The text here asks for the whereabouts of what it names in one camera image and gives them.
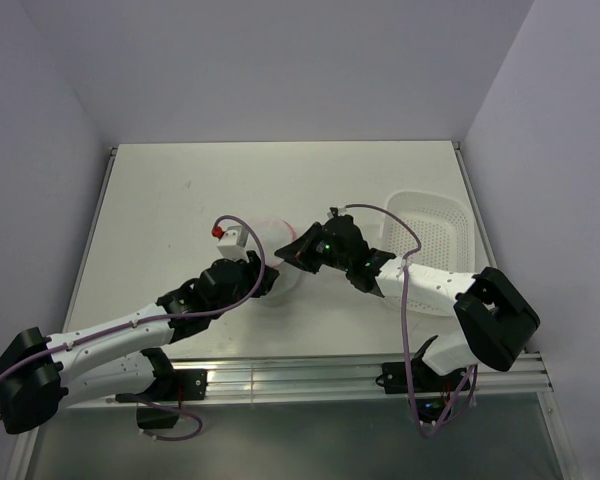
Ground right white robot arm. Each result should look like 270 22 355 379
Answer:
275 215 540 393

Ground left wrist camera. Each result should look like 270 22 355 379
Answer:
211 226 248 261

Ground white perforated plastic basket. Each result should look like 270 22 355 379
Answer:
378 189 477 319

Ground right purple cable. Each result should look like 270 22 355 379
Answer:
329 202 479 439

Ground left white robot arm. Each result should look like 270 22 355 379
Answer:
0 251 280 435

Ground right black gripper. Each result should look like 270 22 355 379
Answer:
275 222 351 274

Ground pink mesh laundry bag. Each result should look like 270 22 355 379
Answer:
246 216 302 306

